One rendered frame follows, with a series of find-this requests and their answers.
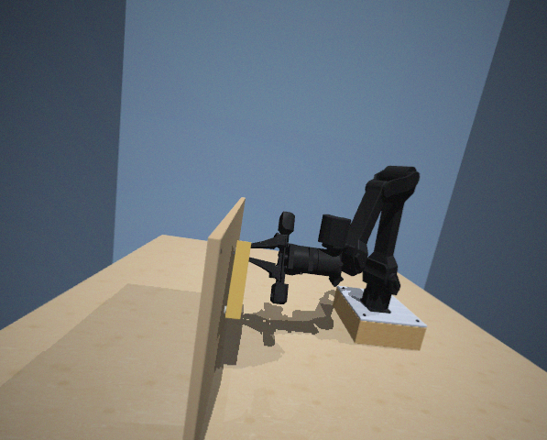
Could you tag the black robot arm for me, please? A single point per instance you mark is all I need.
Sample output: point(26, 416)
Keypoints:
point(346, 244)

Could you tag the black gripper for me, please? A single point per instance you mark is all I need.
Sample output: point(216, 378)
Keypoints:
point(291, 258)

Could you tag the tan wooden picture frame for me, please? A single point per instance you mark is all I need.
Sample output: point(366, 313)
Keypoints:
point(238, 280)

